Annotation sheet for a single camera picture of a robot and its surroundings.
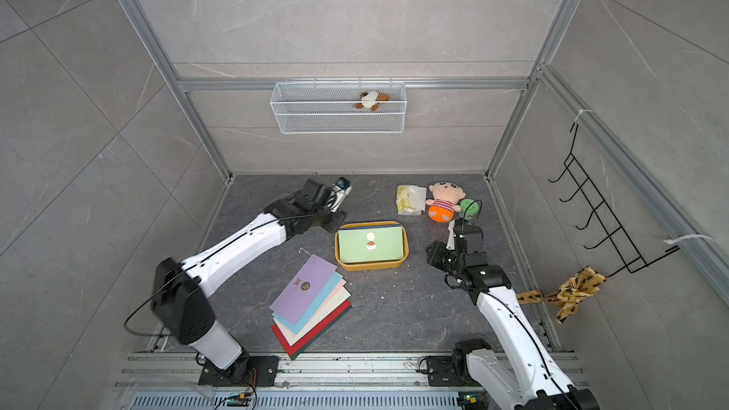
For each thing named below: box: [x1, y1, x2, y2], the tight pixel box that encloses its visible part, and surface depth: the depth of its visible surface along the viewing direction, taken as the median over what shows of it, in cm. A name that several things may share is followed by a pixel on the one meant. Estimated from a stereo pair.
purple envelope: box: [268, 254, 338, 326], surface depth 90 cm
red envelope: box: [271, 299, 353, 357], surface depth 81 cm
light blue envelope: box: [271, 270, 344, 336], surface depth 86 cm
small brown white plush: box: [353, 91, 391, 112], surface depth 90 cm
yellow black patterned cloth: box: [516, 265, 608, 324], surface depth 69 cm
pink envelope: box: [314, 278, 347, 320], surface depth 87 cm
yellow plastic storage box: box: [334, 221, 410, 271], surface depth 92 cm
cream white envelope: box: [272, 285, 352, 347], surface depth 84 cm
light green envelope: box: [337, 225, 404, 263], surface depth 95 cm
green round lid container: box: [459, 198, 480, 221], surface depth 106 cm
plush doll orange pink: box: [425, 181, 467, 224], surface depth 106 cm
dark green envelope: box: [289, 302, 355, 361], surface depth 80 cm
